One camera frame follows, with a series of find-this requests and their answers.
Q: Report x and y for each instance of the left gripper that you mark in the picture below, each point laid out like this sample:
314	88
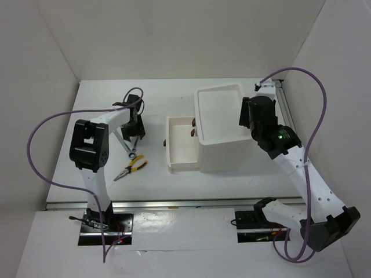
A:
139	131

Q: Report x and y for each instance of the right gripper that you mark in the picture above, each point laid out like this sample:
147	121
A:
244	113

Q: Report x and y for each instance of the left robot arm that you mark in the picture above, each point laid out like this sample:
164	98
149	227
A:
90	151

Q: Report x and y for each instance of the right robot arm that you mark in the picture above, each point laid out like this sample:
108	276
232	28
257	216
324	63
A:
327	218

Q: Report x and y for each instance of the small ratchet wrench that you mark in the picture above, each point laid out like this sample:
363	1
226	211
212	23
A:
135	143

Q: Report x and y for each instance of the large ratchet wrench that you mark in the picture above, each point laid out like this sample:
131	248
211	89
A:
131	152

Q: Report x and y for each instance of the white drawer cabinet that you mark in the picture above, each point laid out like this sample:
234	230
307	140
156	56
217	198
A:
223	143

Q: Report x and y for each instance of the yellow black pliers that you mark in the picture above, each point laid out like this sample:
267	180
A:
131	168

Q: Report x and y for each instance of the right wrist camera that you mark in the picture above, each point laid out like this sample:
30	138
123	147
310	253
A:
265	89

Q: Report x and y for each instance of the right aluminium rail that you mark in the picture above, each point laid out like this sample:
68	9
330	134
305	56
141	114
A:
283	104

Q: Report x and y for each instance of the aluminium rail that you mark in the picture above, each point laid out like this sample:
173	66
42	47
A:
283	104
160	204

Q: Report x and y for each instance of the front aluminium rail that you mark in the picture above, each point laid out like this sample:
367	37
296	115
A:
160	204

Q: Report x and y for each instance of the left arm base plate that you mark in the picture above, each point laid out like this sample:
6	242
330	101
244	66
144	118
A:
119	231

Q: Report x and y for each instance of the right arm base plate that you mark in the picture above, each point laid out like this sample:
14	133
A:
251	229

